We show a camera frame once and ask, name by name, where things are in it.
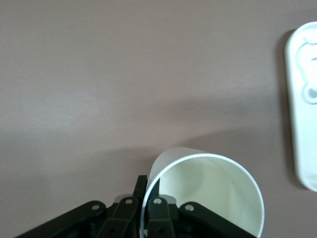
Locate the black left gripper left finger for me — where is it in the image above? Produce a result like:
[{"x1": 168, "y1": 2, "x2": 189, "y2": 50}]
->
[{"x1": 14, "y1": 175, "x2": 149, "y2": 238}]

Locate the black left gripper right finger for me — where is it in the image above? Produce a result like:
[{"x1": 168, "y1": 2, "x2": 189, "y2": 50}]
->
[{"x1": 145, "y1": 180, "x2": 259, "y2": 238}]

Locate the white plastic cup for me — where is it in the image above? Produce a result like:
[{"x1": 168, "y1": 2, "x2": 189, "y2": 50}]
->
[{"x1": 139, "y1": 146, "x2": 265, "y2": 238}]

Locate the cream tray with bear print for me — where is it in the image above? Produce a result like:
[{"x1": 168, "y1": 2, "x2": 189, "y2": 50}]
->
[{"x1": 284, "y1": 21, "x2": 317, "y2": 192}]

